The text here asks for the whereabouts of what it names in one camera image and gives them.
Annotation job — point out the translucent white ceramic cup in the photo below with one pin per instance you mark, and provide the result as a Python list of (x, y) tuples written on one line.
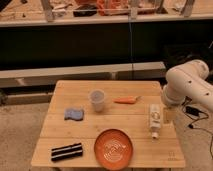
[(97, 99)]

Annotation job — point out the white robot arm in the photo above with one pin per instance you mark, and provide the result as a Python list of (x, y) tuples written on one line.
[(188, 80)]

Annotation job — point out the orange carrot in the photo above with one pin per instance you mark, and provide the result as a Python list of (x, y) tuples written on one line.
[(126, 100)]

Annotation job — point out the wooden folding table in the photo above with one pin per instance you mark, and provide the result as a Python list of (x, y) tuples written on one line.
[(165, 152)]

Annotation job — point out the blue sponge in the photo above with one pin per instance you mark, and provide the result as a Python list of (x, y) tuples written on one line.
[(74, 114)]

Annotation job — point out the white bottle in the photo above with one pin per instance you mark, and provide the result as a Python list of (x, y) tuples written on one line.
[(154, 120)]

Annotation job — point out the orange plate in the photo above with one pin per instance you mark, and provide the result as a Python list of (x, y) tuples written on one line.
[(113, 149)]

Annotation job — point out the black striped box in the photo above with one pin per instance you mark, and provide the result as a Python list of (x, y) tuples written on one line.
[(66, 152)]

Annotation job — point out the long workbench shelf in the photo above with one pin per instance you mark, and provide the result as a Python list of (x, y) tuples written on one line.
[(18, 13)]

